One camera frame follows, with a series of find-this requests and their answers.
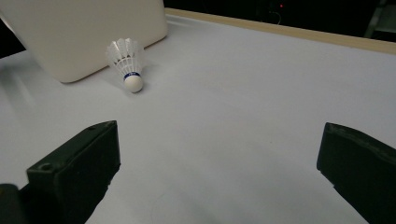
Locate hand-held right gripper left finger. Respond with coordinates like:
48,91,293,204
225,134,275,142
19,119,121,224

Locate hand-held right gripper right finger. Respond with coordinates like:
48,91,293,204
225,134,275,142
316,121,396,224

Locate white feather shuttlecock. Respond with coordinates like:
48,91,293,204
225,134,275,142
105,37,146,94

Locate cream plastic storage basket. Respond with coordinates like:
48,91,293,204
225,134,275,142
0,0,169,84

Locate grey metal stand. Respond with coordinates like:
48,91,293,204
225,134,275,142
363,0,396,43

